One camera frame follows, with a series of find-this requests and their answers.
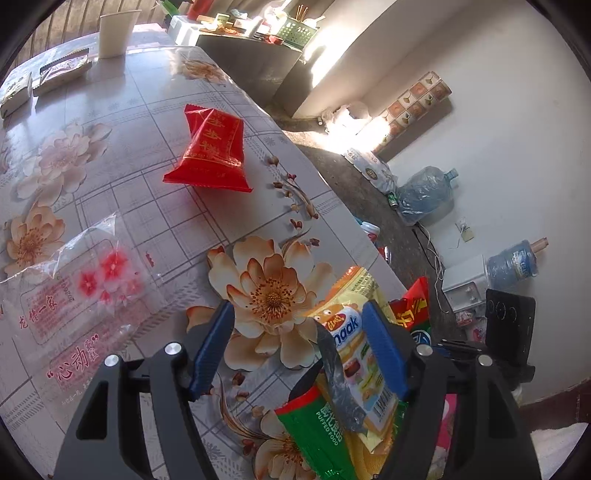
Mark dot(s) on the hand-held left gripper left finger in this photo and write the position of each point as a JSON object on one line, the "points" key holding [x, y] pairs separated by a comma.
{"points": [[212, 350]]}

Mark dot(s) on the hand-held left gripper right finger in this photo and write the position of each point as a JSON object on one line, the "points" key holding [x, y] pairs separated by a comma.
{"points": [[383, 350]]}

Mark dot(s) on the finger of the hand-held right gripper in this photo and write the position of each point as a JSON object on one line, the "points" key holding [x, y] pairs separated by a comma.
{"points": [[461, 347]]}

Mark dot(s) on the red yellow snack packet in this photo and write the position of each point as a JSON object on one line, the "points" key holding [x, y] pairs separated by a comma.
{"points": [[413, 304]]}

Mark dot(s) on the green snack packet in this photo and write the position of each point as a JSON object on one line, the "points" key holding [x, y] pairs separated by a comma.
{"points": [[314, 434]]}

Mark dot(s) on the white drawer unit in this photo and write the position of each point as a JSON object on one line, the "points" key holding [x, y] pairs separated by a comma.
{"points": [[461, 281]]}

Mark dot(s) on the round blue water jug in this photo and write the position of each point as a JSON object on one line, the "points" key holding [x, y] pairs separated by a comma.
{"points": [[510, 265]]}

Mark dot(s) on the white plastic bottle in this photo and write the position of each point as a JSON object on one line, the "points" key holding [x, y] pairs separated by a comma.
{"points": [[371, 232]]}

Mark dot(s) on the white cloth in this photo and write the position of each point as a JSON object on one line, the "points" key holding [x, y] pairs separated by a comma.
{"points": [[554, 447]]}

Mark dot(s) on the green can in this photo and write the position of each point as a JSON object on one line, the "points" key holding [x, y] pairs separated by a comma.
{"points": [[393, 200]]}

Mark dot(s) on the clear bag with red flowers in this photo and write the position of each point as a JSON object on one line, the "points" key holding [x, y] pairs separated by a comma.
{"points": [[69, 300]]}

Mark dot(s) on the crushed clear water jug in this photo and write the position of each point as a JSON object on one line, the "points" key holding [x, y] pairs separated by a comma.
{"points": [[425, 194]]}

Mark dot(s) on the white printed plastic bag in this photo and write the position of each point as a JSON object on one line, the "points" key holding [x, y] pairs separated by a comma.
{"points": [[369, 168]]}

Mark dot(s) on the red pillow snack packet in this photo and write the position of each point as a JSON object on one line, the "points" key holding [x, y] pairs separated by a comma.
{"points": [[207, 147]]}

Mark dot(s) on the plain white plastic bag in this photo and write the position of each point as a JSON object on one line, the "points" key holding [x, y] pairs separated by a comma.
{"points": [[351, 113]]}

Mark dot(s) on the patterned tile roll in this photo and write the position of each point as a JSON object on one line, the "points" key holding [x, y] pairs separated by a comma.
{"points": [[415, 104]]}

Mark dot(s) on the floral tablecloth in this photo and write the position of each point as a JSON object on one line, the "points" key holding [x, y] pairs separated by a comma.
{"points": [[138, 115]]}

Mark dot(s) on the dark grey cabinet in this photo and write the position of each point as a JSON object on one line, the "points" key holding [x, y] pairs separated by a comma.
{"points": [[258, 64]]}

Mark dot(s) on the silver flat packet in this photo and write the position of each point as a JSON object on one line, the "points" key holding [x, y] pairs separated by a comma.
{"points": [[64, 71]]}

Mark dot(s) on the white foam box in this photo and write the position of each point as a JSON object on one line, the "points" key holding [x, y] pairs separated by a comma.
{"points": [[182, 30]]}

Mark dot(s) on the pale flat packet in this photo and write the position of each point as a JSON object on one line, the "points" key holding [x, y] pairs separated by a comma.
{"points": [[16, 94]]}

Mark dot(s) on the green plastic crate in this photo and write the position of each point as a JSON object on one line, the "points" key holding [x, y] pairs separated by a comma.
{"points": [[295, 32]]}

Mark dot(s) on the white paper cup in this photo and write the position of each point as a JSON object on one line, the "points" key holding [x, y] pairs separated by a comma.
{"points": [[117, 34]]}

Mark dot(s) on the wall socket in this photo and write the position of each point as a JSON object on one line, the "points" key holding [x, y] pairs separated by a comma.
{"points": [[466, 230]]}

